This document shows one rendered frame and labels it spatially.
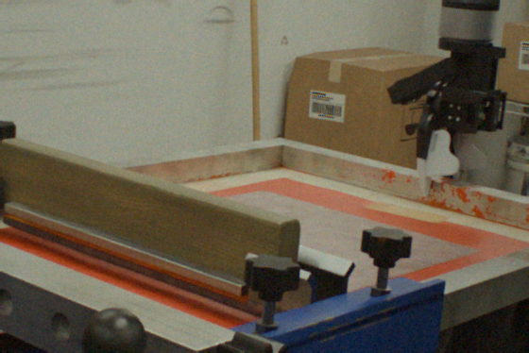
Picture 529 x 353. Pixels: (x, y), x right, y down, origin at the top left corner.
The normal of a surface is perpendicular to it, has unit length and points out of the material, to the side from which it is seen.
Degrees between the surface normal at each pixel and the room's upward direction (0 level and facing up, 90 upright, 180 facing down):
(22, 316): 90
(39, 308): 90
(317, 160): 90
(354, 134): 90
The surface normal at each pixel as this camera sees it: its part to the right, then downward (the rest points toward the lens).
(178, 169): 0.73, 0.20
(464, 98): -0.68, 0.11
